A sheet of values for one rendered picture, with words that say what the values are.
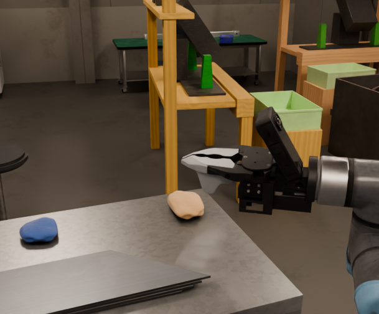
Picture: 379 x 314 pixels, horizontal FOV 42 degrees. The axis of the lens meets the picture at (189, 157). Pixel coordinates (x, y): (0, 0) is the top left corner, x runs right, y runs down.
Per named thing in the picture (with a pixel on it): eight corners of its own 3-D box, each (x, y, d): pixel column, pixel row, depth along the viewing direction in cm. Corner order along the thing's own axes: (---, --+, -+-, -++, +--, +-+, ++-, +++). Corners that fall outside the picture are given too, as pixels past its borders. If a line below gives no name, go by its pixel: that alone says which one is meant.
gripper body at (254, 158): (234, 212, 78) (312, 220, 76) (234, 165, 74) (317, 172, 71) (240, 186, 85) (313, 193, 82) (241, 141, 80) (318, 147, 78)
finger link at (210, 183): (178, 195, 80) (234, 200, 78) (176, 162, 77) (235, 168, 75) (182, 184, 82) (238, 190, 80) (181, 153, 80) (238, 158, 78)
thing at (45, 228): (61, 242, 132) (60, 232, 131) (22, 249, 129) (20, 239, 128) (55, 222, 143) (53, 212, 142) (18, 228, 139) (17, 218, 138)
